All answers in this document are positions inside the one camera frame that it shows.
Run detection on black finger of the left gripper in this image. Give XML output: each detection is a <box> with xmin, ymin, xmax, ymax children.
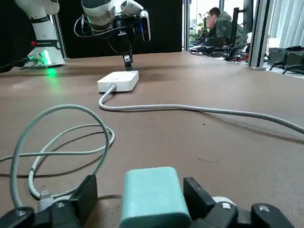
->
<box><xmin>120</xmin><ymin>46</ymin><xmax>134</xmax><ymax>71</ymax></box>

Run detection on aluminium post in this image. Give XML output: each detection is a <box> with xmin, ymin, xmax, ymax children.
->
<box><xmin>248</xmin><ymin>0</ymin><xmax>272</xmax><ymax>70</ymax></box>

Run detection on person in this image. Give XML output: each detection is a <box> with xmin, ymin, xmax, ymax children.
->
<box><xmin>204</xmin><ymin>7</ymin><xmax>249</xmax><ymax>47</ymax></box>

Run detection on thin white charger cable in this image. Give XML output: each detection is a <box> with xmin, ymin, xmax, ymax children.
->
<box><xmin>0</xmin><ymin>104</ymin><xmax>116</xmax><ymax>208</ymax></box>

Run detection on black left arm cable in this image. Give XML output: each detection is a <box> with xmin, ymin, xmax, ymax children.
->
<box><xmin>74</xmin><ymin>14</ymin><xmax>115</xmax><ymax>39</ymax></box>

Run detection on teal phone charger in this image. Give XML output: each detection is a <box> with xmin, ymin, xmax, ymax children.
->
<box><xmin>118</xmin><ymin>167</ymin><xmax>192</xmax><ymax>228</ymax></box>

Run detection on black stand legs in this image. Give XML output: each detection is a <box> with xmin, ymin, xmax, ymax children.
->
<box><xmin>267</xmin><ymin>46</ymin><xmax>304</xmax><ymax>75</ymax></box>

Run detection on thick white power strip cable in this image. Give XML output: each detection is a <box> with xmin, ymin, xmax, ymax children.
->
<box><xmin>98</xmin><ymin>83</ymin><xmax>304</xmax><ymax>135</ymax></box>

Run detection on white power strip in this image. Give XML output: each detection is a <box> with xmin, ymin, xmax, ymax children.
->
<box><xmin>97</xmin><ymin>70</ymin><xmax>140</xmax><ymax>93</ymax></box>

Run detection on green potted plant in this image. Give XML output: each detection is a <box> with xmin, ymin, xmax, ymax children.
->
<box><xmin>190</xmin><ymin>13</ymin><xmax>210</xmax><ymax>41</ymax></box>

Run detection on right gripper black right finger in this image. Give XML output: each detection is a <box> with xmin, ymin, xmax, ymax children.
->
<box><xmin>183</xmin><ymin>177</ymin><xmax>295</xmax><ymax>228</ymax></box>

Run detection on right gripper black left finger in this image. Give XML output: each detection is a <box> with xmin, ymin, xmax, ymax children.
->
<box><xmin>0</xmin><ymin>175</ymin><xmax>98</xmax><ymax>228</ymax></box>

